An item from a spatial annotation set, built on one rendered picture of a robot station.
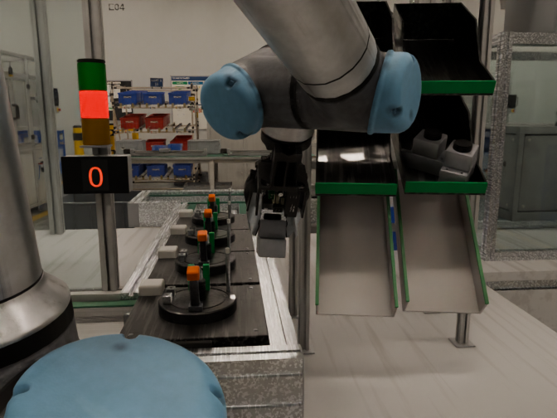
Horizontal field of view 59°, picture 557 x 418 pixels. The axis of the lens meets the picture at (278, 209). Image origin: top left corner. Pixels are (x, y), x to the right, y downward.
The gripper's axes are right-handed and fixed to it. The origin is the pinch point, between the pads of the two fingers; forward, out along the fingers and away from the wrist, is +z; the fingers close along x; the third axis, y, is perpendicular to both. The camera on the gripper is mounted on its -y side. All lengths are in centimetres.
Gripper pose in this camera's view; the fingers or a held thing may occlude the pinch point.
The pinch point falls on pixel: (271, 226)
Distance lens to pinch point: 82.5
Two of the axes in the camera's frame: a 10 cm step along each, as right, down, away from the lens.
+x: 9.9, 0.6, 1.1
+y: 0.4, 6.5, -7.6
